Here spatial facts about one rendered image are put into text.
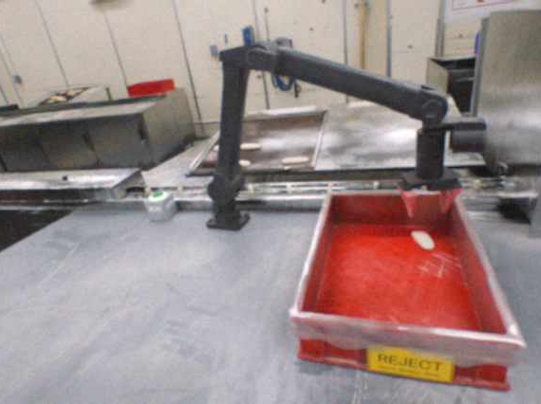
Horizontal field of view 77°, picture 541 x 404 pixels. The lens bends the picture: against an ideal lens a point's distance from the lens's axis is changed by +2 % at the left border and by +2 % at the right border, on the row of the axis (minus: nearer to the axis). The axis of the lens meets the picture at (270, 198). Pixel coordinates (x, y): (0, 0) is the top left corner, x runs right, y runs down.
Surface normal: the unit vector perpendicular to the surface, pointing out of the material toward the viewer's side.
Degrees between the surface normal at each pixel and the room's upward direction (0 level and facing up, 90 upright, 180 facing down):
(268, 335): 0
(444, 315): 0
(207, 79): 93
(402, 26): 90
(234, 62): 90
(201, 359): 0
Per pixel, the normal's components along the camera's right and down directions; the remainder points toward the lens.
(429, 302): -0.14, -0.89
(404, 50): -0.25, 0.45
